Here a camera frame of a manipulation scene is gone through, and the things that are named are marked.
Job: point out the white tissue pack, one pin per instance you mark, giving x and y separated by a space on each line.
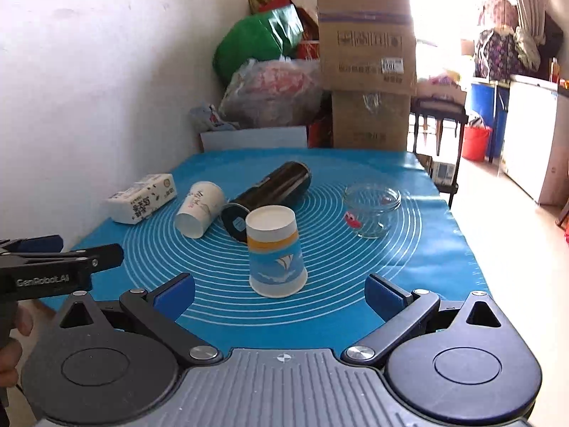
140 198

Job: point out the white flat board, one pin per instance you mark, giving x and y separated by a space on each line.
253 138

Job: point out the white bathroom scale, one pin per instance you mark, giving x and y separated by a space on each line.
444 171

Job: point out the plain cardboard box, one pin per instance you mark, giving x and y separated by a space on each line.
371 120

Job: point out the dark wooden stool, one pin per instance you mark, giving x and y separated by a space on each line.
438 113

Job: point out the person's left hand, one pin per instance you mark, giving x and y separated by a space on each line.
9 362

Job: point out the blue plastic barrel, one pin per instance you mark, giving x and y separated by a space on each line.
482 100

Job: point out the blue and orange paper cup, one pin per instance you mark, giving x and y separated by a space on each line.
275 253

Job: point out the white chest freezer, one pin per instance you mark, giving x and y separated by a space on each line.
531 135

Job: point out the beige curtain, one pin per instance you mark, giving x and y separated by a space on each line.
529 9

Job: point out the white paper cup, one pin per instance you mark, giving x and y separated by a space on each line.
198 213

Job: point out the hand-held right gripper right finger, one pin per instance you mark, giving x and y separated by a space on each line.
382 296

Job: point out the clear glass jar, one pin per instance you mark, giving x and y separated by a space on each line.
371 211

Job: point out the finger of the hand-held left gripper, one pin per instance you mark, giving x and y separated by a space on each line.
109 254
40 243

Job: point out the large taped cardboard box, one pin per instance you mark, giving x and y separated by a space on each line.
364 31

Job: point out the clear bag with red contents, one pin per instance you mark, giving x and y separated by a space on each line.
271 93

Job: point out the blue silicone mat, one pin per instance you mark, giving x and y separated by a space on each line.
355 267

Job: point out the red gift box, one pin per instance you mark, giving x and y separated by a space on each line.
310 49

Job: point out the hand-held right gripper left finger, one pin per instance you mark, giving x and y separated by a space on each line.
175 296

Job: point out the red bucket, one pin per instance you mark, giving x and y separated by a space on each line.
475 142

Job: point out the green plastic bag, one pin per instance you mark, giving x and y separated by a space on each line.
255 38

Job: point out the black cylindrical flask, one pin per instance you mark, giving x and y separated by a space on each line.
271 195

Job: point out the small crumpled plastic bag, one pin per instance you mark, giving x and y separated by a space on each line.
206 118

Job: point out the floral fabric bag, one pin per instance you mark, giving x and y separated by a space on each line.
495 53

